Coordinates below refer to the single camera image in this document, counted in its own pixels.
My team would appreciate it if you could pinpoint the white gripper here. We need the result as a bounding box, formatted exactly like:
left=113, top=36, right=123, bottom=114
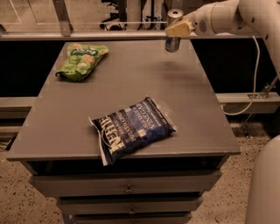
left=164, top=3, right=217, bottom=38

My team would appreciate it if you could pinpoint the silver blue redbull can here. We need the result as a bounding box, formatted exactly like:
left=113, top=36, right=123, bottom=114
left=165, top=9, right=184, bottom=53

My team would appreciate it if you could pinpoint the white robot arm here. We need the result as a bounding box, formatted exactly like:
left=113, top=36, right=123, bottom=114
left=165, top=0, right=280, bottom=224

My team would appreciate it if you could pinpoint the green chip bag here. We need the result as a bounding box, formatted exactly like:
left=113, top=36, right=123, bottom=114
left=55, top=43, right=109, bottom=82

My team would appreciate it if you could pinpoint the blue kettle chip bag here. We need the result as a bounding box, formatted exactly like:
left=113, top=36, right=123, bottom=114
left=90, top=97, right=176, bottom=166

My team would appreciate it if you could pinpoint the black office chair base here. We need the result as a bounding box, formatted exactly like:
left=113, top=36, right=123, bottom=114
left=100, top=0, right=127, bottom=31

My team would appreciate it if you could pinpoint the grey drawer cabinet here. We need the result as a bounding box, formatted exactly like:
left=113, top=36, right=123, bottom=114
left=8, top=40, right=240, bottom=224

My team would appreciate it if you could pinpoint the white cable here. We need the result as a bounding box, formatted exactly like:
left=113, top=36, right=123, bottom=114
left=222, top=35, right=261, bottom=116

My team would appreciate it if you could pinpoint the metal railing frame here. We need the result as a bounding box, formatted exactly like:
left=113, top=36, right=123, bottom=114
left=0, top=0, right=250, bottom=41

